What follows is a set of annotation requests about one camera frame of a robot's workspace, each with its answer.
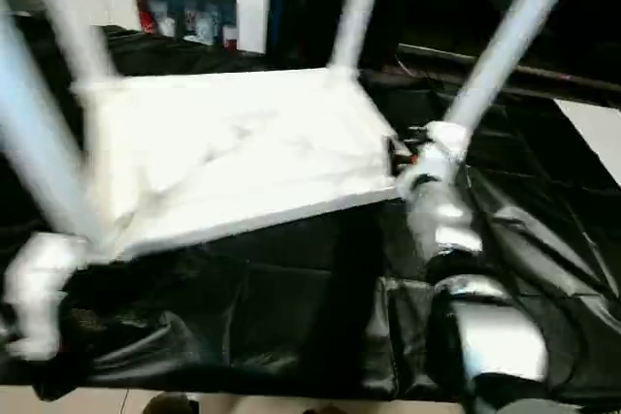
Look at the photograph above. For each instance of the white plastic table top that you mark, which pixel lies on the white plastic table top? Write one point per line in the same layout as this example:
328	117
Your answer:
218	142

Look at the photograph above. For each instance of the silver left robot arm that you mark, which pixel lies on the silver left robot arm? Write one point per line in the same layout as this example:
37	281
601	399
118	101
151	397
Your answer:
39	268

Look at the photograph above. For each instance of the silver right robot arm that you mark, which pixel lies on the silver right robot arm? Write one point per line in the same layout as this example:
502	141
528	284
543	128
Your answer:
446	215

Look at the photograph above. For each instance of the dark metal rod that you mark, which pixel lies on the dark metal rod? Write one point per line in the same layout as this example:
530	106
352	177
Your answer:
533	72

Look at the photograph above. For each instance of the white flat object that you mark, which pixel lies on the white flat object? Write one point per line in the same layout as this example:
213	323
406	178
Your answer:
597	133

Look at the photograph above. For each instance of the small white box red base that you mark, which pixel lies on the small white box red base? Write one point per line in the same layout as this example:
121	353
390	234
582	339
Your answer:
230	37

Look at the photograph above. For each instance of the small white blue box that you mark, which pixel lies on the small white blue box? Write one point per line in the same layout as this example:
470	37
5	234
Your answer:
204	28

